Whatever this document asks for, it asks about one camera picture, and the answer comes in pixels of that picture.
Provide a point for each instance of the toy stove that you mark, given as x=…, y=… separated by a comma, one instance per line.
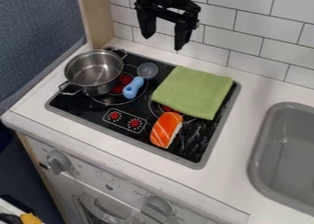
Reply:
x=135, y=117

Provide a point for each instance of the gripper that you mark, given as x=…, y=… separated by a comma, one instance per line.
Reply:
x=165, y=0

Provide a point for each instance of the green cloth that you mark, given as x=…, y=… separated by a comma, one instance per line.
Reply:
x=191, y=92

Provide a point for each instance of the silver pot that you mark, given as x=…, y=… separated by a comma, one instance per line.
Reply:
x=95, y=72

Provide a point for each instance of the toy sink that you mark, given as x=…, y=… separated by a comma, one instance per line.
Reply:
x=282, y=157

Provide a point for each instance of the orange toy sushi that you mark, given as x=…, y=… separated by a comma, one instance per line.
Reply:
x=165, y=129

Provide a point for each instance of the blue measuring spoon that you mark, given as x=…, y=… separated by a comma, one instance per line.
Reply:
x=140, y=80

